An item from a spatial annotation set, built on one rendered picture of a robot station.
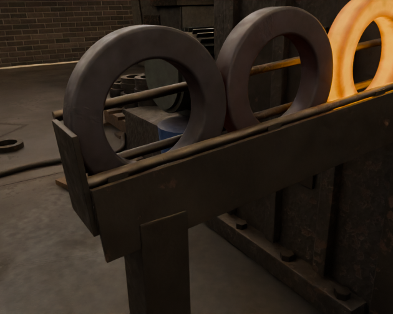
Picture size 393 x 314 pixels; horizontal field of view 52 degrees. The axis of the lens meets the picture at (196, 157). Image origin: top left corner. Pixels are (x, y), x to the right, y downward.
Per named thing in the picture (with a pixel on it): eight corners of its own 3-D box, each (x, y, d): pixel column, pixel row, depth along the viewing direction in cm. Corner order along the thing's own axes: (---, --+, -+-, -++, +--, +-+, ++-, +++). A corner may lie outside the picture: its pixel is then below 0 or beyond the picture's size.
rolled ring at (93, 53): (220, 12, 43) (204, 12, 46) (48, 42, 35) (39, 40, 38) (233, 166, 51) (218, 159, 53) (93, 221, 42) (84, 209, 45)
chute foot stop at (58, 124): (72, 209, 46) (51, 119, 42) (77, 207, 47) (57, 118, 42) (93, 237, 40) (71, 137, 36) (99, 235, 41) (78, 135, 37)
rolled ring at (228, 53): (335, -5, 52) (316, -4, 54) (219, 19, 43) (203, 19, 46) (334, 129, 59) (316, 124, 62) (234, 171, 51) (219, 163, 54)
